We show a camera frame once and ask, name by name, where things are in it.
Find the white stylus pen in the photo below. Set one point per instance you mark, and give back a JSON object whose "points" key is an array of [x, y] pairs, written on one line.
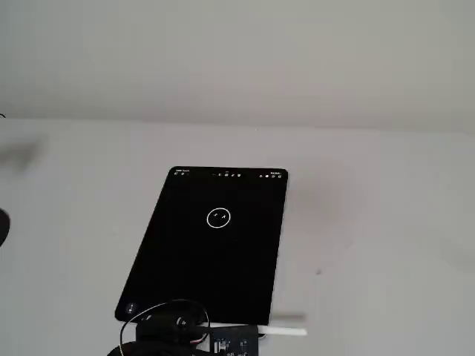
{"points": [[285, 331]]}

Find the black screen tablet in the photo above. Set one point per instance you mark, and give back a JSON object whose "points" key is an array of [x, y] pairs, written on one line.
{"points": [[211, 252]]}

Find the dark round object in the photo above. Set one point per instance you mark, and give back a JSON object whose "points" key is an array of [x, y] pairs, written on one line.
{"points": [[3, 228]]}

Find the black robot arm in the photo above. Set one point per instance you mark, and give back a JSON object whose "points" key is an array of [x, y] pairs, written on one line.
{"points": [[156, 350]]}

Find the black camera module board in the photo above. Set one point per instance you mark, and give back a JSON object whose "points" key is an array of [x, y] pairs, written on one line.
{"points": [[234, 341]]}

